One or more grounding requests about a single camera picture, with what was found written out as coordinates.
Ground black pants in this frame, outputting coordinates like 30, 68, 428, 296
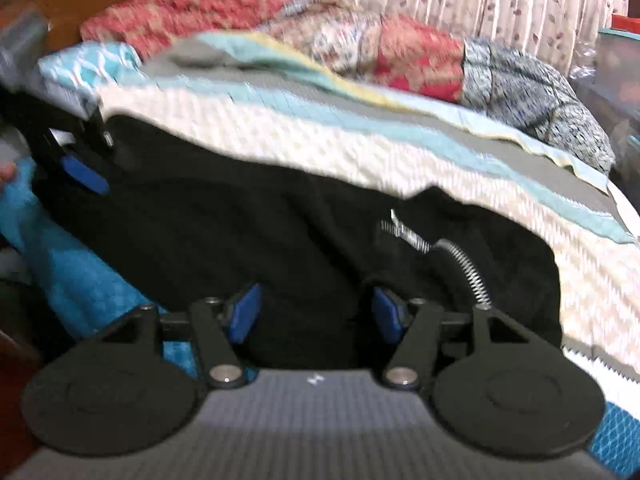
32, 115, 562, 370

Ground person's left hand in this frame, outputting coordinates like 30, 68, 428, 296
0, 160, 17, 186

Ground metal coil spring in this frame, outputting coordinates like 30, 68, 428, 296
380, 209, 492, 310

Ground teal white patterned pillow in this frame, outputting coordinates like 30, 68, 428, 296
38, 41, 148, 120

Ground striped teal beige quilt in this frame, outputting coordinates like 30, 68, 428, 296
98, 32, 639, 377

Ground red floral patchwork blanket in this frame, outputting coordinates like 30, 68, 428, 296
80, 0, 615, 174

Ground teal-framed storage box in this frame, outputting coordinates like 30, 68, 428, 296
570, 28, 639, 204

